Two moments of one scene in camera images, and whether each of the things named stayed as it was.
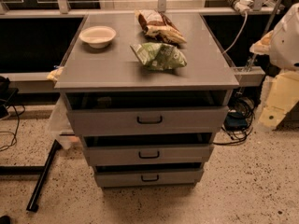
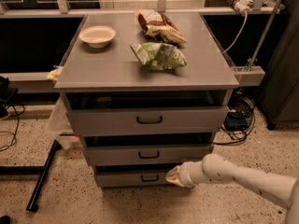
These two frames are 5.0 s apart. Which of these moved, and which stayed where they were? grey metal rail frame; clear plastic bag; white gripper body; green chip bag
Moved: white gripper body
Stayed: grey metal rail frame; green chip bag; clear plastic bag
